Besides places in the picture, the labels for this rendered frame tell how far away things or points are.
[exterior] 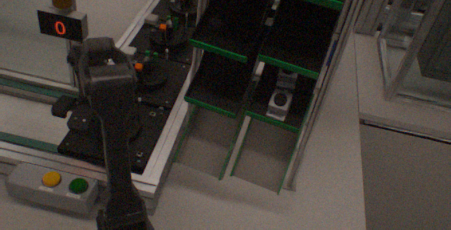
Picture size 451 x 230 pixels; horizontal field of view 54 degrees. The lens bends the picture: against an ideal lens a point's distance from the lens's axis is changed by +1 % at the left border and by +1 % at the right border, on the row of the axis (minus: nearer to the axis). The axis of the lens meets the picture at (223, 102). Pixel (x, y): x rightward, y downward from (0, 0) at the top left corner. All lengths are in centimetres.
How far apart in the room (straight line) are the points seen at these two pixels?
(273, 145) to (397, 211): 107
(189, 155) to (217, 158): 7
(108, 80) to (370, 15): 163
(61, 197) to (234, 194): 47
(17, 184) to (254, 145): 60
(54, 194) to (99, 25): 95
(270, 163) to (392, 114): 73
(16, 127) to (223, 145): 61
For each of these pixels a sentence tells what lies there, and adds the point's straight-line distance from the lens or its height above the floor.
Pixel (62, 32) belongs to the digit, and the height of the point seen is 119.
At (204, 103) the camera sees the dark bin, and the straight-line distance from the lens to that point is 103.
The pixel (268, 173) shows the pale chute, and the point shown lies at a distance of 116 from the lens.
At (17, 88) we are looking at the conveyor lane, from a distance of 151.
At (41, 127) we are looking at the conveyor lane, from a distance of 140.
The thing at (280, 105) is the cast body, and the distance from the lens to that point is 99.
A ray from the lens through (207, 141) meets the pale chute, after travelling 116.
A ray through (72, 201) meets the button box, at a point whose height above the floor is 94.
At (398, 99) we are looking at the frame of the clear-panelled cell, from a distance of 182.
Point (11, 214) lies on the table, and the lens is 129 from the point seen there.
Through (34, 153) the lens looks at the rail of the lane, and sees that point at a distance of 127.
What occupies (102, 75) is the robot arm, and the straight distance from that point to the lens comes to 71.
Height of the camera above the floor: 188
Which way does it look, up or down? 40 degrees down
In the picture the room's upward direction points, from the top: 10 degrees clockwise
